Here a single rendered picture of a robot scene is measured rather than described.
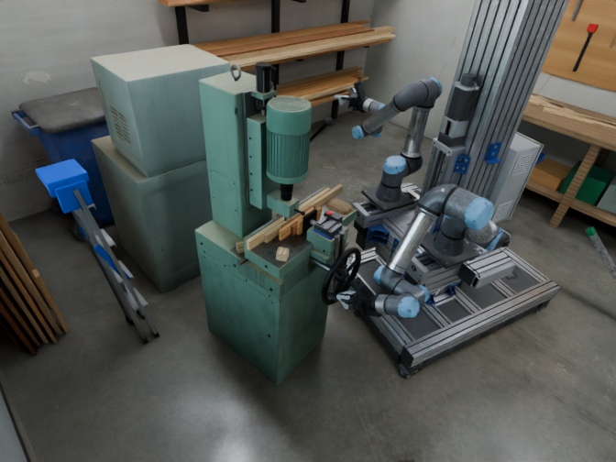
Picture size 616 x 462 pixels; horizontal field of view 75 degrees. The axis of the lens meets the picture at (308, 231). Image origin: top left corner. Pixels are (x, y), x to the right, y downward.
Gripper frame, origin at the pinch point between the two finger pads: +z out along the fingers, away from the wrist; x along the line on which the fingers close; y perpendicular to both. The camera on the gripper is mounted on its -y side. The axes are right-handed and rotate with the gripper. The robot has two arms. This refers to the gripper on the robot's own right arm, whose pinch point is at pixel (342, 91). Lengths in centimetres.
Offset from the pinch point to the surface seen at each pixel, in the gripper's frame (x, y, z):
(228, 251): -116, 28, -39
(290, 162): -90, -18, -58
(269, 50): 44, 19, 132
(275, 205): -93, 8, -49
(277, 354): -118, 79, -71
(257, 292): -115, 43, -58
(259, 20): 71, 9, 178
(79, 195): -157, -6, 2
